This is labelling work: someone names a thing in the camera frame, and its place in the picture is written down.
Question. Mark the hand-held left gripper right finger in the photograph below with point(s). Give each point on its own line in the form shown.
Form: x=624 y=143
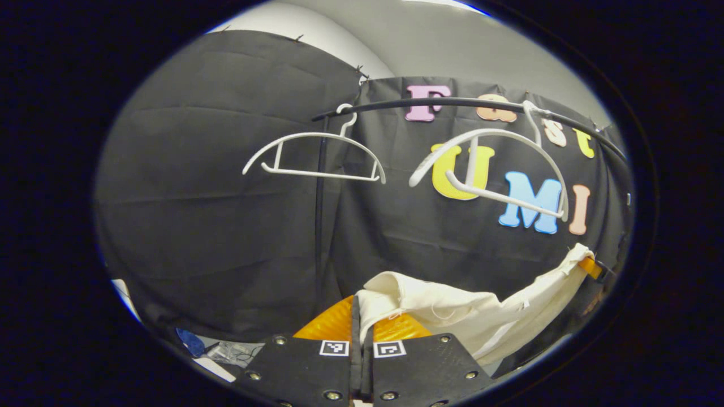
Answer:
x=424 y=373

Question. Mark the cream collared shirt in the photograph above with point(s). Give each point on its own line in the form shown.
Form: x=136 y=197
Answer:
x=452 y=316

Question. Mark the white sheet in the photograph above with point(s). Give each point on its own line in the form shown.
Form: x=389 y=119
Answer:
x=214 y=369

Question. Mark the clear plastic bag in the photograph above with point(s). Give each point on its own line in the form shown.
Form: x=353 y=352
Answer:
x=235 y=353

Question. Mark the blue object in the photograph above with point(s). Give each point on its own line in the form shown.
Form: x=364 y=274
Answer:
x=190 y=342

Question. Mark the white plastic clothes hanger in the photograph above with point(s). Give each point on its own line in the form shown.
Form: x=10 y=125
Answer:
x=473 y=161
x=314 y=134

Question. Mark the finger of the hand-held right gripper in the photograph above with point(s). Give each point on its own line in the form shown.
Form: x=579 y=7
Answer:
x=589 y=267

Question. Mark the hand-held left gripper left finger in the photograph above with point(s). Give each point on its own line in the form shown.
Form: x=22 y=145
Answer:
x=308 y=373

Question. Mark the black backdrop cloth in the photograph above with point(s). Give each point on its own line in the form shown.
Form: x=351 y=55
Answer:
x=215 y=198

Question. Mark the black metal clothes rack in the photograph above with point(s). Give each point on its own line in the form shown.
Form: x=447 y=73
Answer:
x=452 y=102

